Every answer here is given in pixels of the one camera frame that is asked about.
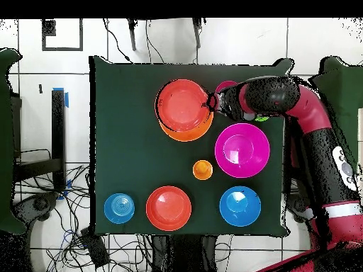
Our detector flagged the red-orange plastic bowl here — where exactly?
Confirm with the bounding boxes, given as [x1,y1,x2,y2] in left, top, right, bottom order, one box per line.
[145,186,193,232]
[155,79,212,132]

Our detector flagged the small crimson bowl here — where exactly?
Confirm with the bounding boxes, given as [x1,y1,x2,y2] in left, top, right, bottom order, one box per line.
[214,80,238,94]

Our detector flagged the large orange bowl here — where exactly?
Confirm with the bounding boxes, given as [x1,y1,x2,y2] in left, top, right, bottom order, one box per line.
[158,111,214,142]

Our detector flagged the large pink bowl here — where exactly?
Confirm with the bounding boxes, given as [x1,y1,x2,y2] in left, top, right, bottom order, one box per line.
[214,123,271,179]

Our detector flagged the orange plastic cup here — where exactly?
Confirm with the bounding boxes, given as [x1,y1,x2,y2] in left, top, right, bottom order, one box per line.
[192,159,214,181]

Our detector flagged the black tripod leg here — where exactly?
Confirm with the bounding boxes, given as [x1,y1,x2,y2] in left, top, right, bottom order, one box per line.
[126,18,138,52]
[192,18,203,49]

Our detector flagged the large blue bowl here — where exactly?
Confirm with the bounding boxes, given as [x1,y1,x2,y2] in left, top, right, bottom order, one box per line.
[218,186,262,227]

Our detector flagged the dark green tablecloth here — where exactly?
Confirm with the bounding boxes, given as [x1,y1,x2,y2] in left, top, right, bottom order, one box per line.
[89,55,294,237]

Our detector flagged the green cloth side table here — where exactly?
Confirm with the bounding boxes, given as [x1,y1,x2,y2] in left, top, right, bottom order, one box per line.
[0,47,26,235]
[310,56,363,171]

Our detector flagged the small translucent blue bowl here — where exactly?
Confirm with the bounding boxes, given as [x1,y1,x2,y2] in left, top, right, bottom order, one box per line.
[104,193,136,225]

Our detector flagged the black stand with blue tape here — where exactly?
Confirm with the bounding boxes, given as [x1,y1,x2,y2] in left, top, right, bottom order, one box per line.
[12,87,69,193]

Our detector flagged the black power brick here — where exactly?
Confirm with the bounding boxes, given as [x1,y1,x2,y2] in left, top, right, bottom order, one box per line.
[79,227,111,268]

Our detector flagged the thin black cable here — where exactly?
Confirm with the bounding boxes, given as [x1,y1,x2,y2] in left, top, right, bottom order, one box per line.
[102,18,133,64]
[145,19,165,64]

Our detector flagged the black pedestal base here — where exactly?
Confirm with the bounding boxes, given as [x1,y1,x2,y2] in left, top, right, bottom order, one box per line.
[151,234,218,272]

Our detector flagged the black square frame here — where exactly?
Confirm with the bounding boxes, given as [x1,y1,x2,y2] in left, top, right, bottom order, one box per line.
[41,18,84,52]

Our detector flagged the tangle of cables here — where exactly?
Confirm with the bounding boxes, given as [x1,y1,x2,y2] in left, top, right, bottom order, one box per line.
[13,164,154,272]

